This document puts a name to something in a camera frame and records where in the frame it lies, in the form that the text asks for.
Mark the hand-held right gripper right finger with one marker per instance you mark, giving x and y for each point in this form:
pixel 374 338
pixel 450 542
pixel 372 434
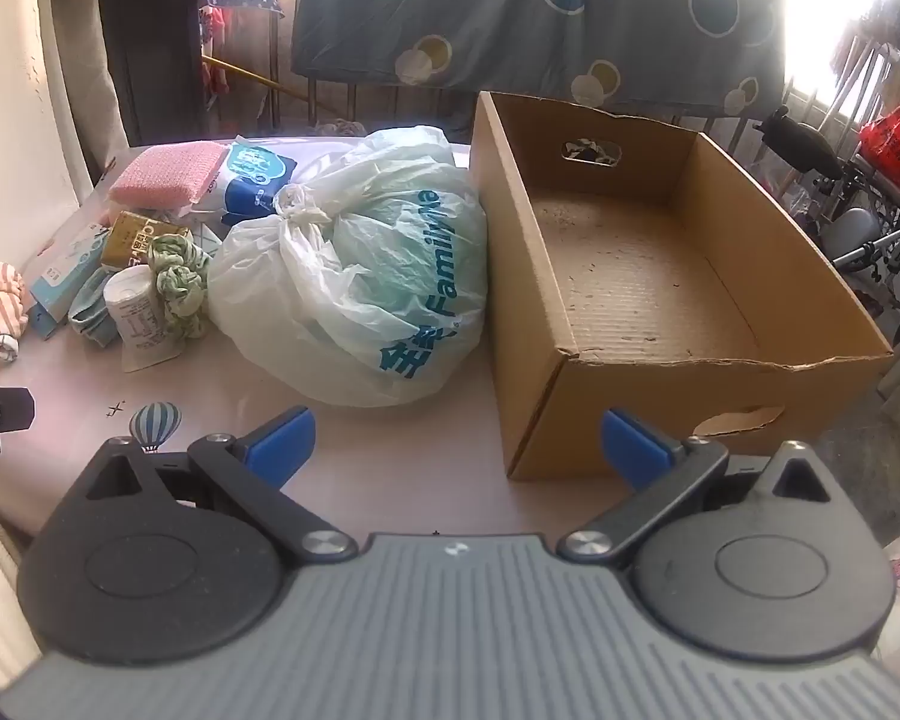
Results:
pixel 634 450

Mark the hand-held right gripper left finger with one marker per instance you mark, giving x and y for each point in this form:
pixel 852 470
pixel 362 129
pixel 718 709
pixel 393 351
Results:
pixel 281 441

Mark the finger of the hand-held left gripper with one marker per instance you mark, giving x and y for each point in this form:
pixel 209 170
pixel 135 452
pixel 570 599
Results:
pixel 4 412

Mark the white yogurt cup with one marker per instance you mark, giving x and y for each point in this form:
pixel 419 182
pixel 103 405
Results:
pixel 141 319

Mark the brown cardboard box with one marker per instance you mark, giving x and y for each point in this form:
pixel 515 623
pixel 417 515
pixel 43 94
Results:
pixel 645 262

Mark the blue wet wipes pack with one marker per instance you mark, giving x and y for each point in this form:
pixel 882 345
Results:
pixel 251 176

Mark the orange striped scrunchie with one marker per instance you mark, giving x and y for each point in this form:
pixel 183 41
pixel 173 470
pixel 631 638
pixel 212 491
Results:
pixel 6 307

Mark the teal face mask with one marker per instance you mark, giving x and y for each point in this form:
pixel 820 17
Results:
pixel 90 311

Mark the light blue tissue pack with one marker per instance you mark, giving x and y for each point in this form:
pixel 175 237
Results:
pixel 60 277

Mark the green scrunchie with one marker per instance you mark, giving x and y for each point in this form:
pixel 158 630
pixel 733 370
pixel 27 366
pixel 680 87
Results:
pixel 184 285

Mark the white plastic bag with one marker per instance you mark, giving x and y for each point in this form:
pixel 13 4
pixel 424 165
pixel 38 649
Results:
pixel 360 270

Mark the gold tea carton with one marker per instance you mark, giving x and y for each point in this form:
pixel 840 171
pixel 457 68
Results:
pixel 139 240

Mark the pink sponge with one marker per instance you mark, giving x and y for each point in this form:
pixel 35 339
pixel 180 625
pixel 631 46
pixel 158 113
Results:
pixel 165 172

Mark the grey exercise bike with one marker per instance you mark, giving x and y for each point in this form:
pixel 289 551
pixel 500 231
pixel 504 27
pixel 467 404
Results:
pixel 866 232

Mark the yellow pole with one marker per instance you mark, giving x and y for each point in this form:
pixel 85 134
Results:
pixel 259 79

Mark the beige curtain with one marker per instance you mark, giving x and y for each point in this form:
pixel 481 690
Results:
pixel 82 37

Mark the red floral garment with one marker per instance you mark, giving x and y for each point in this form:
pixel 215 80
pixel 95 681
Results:
pixel 214 45

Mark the red plastic bag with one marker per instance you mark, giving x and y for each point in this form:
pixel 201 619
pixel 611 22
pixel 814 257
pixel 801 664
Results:
pixel 896 139

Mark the blue circle print blanket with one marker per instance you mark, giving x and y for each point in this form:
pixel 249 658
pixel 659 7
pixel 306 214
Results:
pixel 495 7

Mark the hanging clothes rack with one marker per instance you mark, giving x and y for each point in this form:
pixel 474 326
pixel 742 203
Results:
pixel 881 52

